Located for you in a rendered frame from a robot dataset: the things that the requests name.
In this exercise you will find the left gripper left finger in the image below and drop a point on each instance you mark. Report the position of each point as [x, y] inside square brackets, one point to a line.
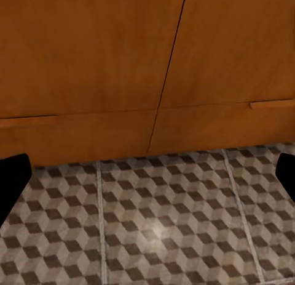
[15, 172]

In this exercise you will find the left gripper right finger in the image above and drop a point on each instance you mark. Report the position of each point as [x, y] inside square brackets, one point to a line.
[285, 172]

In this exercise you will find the cabinet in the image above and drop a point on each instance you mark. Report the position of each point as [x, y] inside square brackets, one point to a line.
[95, 80]

